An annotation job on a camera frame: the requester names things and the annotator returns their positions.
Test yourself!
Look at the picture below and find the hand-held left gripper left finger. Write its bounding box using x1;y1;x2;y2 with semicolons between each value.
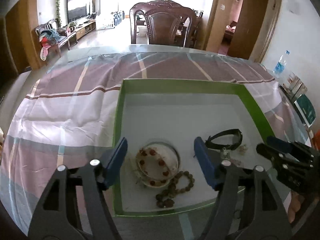
27;137;128;240

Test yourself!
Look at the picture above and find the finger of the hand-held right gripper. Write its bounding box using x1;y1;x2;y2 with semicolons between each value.
267;136;313;155
256;143;303;188

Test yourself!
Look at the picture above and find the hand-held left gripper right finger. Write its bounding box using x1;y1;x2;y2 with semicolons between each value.
194;137;293;240

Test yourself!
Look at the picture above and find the black wristwatch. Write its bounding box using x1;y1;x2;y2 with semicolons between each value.
204;129;243;152

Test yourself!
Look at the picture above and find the brown bead bracelet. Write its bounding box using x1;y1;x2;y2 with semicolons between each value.
155;171;195;208

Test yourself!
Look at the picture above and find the red bead bracelet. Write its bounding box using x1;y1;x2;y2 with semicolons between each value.
139;149;170;187

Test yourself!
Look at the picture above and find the green tray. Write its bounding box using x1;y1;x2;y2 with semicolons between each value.
112;79;275;217

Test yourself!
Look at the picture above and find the green book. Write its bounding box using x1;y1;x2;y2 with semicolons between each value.
294;94;317;128

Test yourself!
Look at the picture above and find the stack of books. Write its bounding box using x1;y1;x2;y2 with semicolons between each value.
284;71;308;100

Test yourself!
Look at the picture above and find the water bottle with blue label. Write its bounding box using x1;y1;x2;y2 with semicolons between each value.
273;50;290;78

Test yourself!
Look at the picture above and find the wooden door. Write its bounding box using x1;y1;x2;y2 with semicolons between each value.
234;0;269;60

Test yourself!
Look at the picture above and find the bed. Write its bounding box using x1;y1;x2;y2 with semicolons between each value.
224;21;237;43

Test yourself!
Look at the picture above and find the wooden bench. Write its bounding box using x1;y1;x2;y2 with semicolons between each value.
35;19;78;55

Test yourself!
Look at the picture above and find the wooden television cabinet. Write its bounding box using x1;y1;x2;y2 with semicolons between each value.
72;19;97;39

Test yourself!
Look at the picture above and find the pile of clothes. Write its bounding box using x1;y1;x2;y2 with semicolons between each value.
39;29;62;60

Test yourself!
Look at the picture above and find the dark wooden chair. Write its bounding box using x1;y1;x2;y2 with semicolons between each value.
129;0;202;48

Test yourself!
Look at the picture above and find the television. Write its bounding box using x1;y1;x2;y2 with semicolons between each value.
66;0;91;23

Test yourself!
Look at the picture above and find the hanging green vine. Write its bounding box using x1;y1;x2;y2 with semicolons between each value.
55;0;62;27

